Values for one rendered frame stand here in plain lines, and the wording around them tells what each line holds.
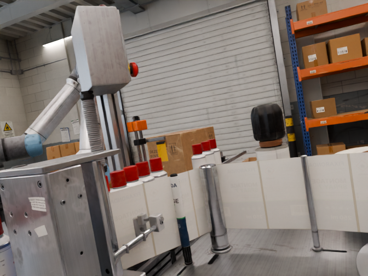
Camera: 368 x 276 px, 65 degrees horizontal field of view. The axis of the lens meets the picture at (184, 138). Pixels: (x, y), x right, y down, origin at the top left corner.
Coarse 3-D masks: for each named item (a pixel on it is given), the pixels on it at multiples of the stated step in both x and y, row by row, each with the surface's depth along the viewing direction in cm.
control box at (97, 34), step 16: (80, 16) 67; (96, 16) 69; (112, 16) 71; (80, 32) 68; (96, 32) 69; (112, 32) 71; (80, 48) 72; (96, 48) 69; (112, 48) 70; (80, 64) 76; (96, 64) 69; (112, 64) 70; (128, 64) 73; (80, 80) 81; (96, 80) 69; (112, 80) 70; (128, 80) 72
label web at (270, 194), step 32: (288, 160) 58; (128, 192) 55; (160, 192) 58; (192, 192) 62; (224, 192) 64; (256, 192) 61; (288, 192) 58; (128, 224) 54; (192, 224) 62; (256, 224) 62; (288, 224) 59; (320, 224) 56; (128, 256) 54
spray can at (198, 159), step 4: (196, 144) 102; (200, 144) 101; (192, 148) 101; (196, 148) 100; (200, 148) 101; (196, 152) 100; (200, 152) 101; (192, 156) 102; (196, 156) 100; (200, 156) 100; (204, 156) 101; (192, 160) 101; (196, 160) 100; (200, 160) 100; (204, 160) 100; (192, 164) 102; (196, 164) 100; (200, 164) 100; (204, 164) 100
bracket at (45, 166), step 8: (96, 152) 44; (104, 152) 42; (112, 152) 44; (48, 160) 45; (56, 160) 41; (64, 160) 38; (72, 160) 37; (80, 160) 38; (88, 160) 40; (16, 168) 39; (24, 168) 36; (32, 168) 35; (40, 168) 34; (48, 168) 34; (56, 168) 35; (0, 176) 38; (8, 176) 37
